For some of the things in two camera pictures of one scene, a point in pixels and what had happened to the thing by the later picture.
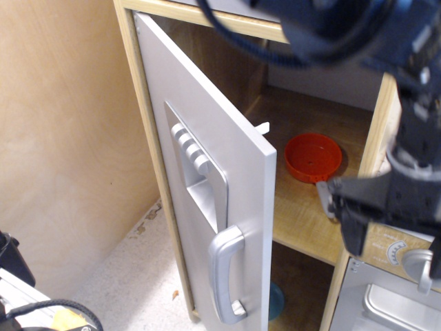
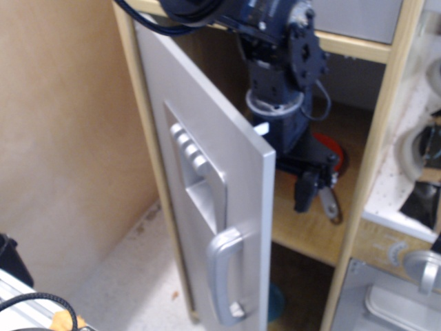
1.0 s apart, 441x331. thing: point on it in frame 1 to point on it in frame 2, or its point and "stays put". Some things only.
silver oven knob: (417, 264) stays put
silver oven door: (373, 298) stays put
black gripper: (408, 194) to (296, 151)
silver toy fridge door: (220, 173) stays put
